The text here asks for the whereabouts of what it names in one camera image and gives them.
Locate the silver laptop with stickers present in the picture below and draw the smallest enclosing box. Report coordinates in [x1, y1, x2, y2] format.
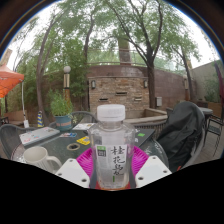
[18, 126, 61, 147]

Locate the grey armchair holding jacket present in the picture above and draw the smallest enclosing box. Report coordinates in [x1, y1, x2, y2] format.
[133, 106, 208, 171]

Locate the orange lamp post with globe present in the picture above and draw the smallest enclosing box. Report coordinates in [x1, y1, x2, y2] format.
[182, 74, 191, 102]

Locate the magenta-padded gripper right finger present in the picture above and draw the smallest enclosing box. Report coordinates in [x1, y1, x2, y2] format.
[131, 146, 173, 189]

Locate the green plant in blue pot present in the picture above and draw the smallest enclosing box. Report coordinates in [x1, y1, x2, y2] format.
[49, 91, 75, 132]

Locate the orange canopy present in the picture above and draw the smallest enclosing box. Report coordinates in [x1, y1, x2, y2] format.
[0, 63, 25, 99]

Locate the black jacket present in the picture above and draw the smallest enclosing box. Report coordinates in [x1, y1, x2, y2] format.
[165, 101, 207, 173]

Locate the striped lamp post with globe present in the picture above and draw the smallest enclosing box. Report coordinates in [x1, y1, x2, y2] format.
[63, 65, 72, 102]

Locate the clear white-capped drink bottle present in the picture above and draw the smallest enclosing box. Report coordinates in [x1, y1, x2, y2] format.
[88, 104, 137, 192]

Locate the yellow and blue striped cone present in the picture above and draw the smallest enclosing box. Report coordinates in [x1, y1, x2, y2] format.
[36, 110, 45, 128]

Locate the black metal chair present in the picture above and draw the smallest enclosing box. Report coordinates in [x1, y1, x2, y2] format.
[204, 114, 224, 158]

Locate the white mug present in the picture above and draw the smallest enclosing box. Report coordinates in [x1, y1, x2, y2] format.
[23, 145, 63, 174]

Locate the white sticker sheet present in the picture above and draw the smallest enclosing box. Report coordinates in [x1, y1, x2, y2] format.
[72, 122, 96, 131]

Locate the wooden bench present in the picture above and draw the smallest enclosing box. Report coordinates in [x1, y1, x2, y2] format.
[3, 109, 29, 127]

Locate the yellow card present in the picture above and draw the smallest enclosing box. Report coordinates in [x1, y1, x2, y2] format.
[76, 135, 92, 146]

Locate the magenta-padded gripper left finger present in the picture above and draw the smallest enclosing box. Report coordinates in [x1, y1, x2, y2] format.
[54, 148, 96, 189]

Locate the black laptop with stickers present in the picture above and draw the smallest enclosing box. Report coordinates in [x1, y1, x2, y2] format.
[133, 128, 156, 148]

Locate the blue card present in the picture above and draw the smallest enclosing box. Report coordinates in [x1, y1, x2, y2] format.
[59, 132, 78, 139]

